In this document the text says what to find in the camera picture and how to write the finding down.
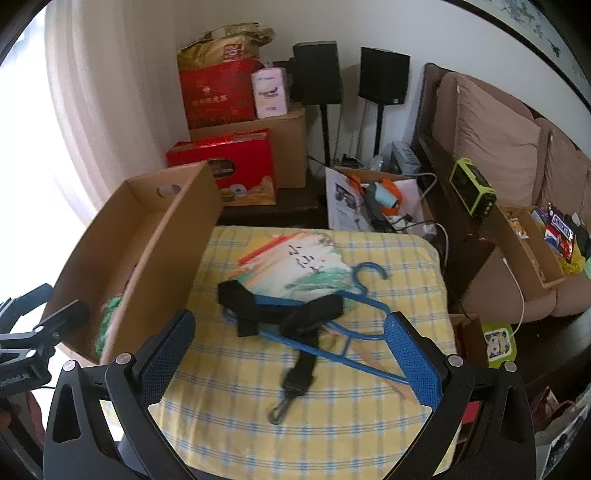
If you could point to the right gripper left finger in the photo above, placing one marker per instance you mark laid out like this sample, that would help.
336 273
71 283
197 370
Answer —
78 442

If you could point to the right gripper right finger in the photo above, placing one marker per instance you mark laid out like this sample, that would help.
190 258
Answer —
501 444

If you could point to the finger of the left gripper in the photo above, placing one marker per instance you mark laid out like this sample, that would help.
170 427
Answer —
20 306
60 325

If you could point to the green framed pad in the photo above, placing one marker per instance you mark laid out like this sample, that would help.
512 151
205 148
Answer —
107 312

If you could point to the painted paper hand fan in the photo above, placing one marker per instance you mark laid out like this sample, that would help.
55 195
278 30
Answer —
292 289

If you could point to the large open cardboard box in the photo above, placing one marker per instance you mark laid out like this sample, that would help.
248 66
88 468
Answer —
145 244

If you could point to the small box of snacks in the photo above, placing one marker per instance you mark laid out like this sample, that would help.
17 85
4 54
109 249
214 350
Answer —
533 262

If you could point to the yellow plaid tablecloth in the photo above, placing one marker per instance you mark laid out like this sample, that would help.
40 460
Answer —
350 425

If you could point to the white curtain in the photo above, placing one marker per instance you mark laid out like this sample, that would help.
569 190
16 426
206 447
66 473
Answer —
89 98

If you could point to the green yellow radio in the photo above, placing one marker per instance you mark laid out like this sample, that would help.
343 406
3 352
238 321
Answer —
474 191

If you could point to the red cookie gift box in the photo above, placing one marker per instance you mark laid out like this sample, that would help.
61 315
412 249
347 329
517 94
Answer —
242 165

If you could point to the box of clutter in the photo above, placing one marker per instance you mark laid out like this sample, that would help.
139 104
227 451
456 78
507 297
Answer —
362 200

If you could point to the brown sofa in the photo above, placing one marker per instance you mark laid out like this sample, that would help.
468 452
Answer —
530 163

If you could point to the red gift bag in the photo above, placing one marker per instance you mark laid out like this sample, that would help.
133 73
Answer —
219 94

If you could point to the brown cardboard box behind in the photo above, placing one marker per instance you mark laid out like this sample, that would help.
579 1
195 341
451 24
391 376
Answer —
288 140

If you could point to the pink tissue pack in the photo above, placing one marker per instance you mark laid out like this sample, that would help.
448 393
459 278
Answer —
269 88

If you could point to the gold crumpled bag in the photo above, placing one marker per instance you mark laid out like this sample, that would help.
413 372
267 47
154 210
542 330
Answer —
225 44

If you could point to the left black speaker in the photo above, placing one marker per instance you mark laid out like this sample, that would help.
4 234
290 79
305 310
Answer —
318 72

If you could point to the black speaker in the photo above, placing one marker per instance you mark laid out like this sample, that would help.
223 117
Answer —
384 76
318 72

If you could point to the right black speaker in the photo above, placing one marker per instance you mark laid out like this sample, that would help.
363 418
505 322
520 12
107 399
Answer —
384 76

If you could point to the framed ink painting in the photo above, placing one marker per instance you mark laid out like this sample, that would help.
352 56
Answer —
527 21

